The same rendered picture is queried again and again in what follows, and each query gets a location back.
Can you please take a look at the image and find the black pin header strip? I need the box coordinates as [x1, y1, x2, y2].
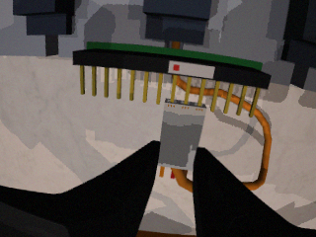
[72, 40, 272, 90]

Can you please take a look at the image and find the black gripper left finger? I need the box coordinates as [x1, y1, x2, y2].
[0, 141, 161, 237]

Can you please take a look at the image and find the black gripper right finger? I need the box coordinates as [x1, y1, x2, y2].
[193, 147, 316, 237]

